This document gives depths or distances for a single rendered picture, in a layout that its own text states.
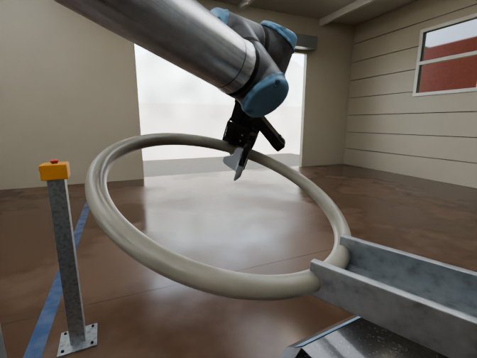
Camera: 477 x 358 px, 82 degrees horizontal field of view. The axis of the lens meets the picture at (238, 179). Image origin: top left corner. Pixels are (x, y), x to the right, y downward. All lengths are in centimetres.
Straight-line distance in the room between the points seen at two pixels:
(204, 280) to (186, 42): 29
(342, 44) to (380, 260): 885
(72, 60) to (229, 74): 636
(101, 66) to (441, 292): 657
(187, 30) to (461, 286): 48
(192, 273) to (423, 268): 32
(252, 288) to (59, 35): 667
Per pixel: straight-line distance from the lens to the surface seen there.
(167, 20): 37
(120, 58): 672
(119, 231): 37
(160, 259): 34
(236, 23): 59
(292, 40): 67
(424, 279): 48
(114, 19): 36
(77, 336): 209
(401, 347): 80
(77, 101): 665
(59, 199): 174
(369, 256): 49
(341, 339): 76
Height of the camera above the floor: 129
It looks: 12 degrees down
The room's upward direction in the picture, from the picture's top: straight up
